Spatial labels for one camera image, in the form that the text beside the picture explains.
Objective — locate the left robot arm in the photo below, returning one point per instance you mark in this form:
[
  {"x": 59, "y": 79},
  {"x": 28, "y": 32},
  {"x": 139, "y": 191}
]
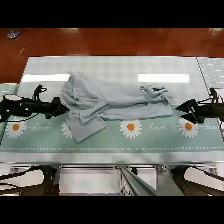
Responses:
[{"x": 18, "y": 106}]

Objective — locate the grey shirt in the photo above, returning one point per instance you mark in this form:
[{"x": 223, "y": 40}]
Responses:
[{"x": 110, "y": 100}]

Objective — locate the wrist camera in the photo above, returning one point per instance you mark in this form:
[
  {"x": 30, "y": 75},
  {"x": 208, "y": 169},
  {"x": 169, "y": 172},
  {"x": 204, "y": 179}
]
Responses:
[
  {"x": 38, "y": 90},
  {"x": 213, "y": 94}
]

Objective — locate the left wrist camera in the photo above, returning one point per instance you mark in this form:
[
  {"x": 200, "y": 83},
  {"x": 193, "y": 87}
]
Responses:
[{"x": 38, "y": 90}]

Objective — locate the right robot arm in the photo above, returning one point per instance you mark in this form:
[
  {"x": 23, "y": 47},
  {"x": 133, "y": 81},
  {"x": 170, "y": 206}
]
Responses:
[{"x": 214, "y": 109}]

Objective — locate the silver frame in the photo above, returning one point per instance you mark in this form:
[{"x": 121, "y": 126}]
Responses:
[{"x": 141, "y": 187}]

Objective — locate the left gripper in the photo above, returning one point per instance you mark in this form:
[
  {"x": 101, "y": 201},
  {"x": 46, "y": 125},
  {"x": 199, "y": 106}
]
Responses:
[{"x": 46, "y": 108}]

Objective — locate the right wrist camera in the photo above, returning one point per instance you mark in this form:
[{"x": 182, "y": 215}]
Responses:
[{"x": 213, "y": 94}]

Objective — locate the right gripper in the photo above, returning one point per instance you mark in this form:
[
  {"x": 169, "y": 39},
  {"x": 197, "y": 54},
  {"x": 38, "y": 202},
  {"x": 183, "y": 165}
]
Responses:
[{"x": 199, "y": 110}]

